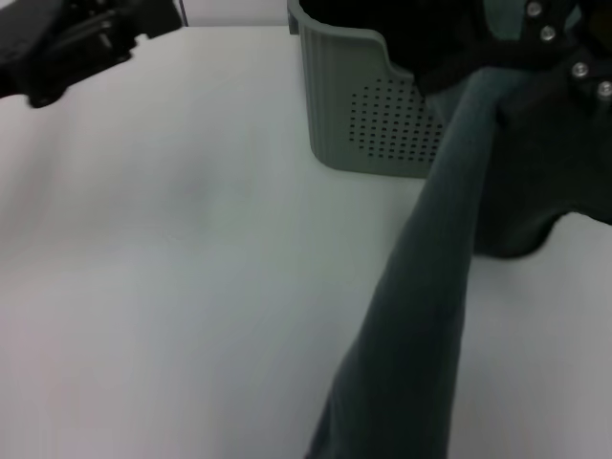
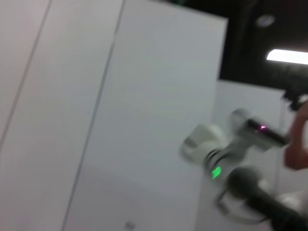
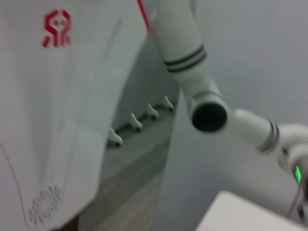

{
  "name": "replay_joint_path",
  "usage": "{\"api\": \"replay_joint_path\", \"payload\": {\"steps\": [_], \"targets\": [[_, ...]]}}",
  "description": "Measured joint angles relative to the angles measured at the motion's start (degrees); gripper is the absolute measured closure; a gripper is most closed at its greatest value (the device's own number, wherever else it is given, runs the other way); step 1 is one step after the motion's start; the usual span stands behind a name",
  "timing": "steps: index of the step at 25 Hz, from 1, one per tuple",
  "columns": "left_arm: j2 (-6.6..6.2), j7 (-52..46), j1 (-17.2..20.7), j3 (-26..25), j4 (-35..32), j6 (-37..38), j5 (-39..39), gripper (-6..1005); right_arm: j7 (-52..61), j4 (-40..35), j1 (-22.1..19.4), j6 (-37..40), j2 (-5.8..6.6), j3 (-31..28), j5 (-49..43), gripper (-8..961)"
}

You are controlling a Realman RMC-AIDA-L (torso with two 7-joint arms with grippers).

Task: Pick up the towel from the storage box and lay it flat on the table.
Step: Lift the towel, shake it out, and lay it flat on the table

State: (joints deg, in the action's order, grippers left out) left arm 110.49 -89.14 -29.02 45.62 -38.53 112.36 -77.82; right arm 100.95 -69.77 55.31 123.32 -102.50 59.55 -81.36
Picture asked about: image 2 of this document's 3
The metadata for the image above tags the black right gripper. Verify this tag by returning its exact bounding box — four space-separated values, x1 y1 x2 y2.
227 167 308 231

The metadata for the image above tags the black handheld camera rig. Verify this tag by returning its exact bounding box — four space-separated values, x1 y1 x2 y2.
280 66 308 113

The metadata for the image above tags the person bare forearm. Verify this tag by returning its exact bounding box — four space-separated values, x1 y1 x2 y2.
283 100 308 172

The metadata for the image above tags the long ceiling light strip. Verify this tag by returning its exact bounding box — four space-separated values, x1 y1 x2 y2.
266 49 308 65

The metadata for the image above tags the round ceiling smoke detector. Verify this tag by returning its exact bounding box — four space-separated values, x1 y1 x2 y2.
255 14 275 27

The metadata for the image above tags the grey right wrist cable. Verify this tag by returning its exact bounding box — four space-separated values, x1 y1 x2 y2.
215 185 268 224

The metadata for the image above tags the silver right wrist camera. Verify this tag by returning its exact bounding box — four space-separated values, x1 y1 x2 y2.
230 107 291 151

